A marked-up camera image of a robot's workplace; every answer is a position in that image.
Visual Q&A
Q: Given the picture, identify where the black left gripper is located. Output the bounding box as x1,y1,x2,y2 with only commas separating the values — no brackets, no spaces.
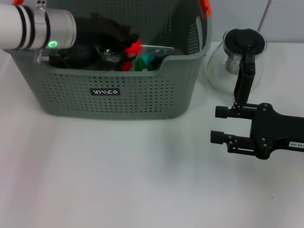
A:
73,13,141,61

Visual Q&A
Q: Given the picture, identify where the teal square toy brick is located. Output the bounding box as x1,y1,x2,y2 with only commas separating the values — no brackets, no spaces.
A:
140,53,156,68

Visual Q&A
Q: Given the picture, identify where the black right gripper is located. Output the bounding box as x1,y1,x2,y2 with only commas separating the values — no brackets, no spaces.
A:
210,102,304,160

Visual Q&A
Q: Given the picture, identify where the large red sloped brick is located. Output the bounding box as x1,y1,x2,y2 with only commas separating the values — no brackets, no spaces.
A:
124,39,143,57

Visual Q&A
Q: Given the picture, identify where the glass pot with black handle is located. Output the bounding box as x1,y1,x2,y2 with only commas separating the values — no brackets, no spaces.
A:
206,28,268,105

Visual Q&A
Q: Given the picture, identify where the orange bin handle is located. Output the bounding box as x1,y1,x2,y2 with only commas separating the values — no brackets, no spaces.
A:
13,0,212,19

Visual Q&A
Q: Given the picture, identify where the grey-green perforated storage bin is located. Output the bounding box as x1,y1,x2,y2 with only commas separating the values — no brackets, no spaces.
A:
9,0,213,121

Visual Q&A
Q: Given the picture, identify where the dark clay teapot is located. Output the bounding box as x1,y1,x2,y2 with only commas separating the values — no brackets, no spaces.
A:
58,44,98,70

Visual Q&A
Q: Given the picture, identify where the glass teacup with black base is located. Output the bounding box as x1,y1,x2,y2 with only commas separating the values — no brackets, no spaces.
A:
153,48,176,59
95,44,137,64
152,56,168,70
95,59,124,72

